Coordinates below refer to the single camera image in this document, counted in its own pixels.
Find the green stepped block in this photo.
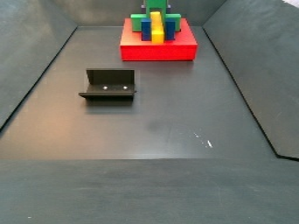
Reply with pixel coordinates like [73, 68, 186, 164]
[129, 0, 181, 32]

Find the black angle fixture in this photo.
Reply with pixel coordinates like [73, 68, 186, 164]
[78, 68, 136, 99]

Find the red base board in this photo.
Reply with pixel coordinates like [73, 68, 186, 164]
[118, 18, 198, 61]

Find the yellow long block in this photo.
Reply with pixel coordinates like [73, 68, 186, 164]
[149, 11, 164, 44]

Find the left blue block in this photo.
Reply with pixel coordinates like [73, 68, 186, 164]
[141, 18, 152, 41]

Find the blue block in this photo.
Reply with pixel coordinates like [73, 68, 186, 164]
[141, 18, 152, 41]
[164, 18, 174, 40]

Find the right blue block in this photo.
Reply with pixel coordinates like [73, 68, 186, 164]
[164, 18, 174, 40]

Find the right purple block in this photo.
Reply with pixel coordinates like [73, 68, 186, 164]
[165, 4, 172, 14]

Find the purple block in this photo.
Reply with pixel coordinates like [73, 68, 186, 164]
[140, 4, 145, 14]
[165, 4, 172, 14]

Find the left purple block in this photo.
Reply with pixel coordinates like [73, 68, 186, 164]
[140, 4, 145, 14]

